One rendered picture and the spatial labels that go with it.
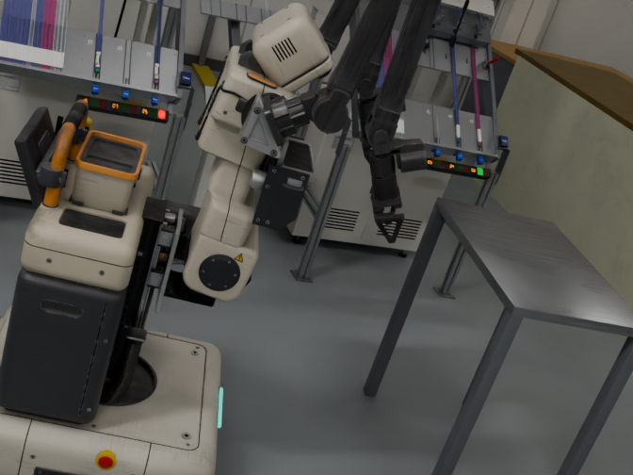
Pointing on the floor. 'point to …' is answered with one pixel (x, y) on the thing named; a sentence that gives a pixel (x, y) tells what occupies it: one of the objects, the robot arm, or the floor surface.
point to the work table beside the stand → (518, 309)
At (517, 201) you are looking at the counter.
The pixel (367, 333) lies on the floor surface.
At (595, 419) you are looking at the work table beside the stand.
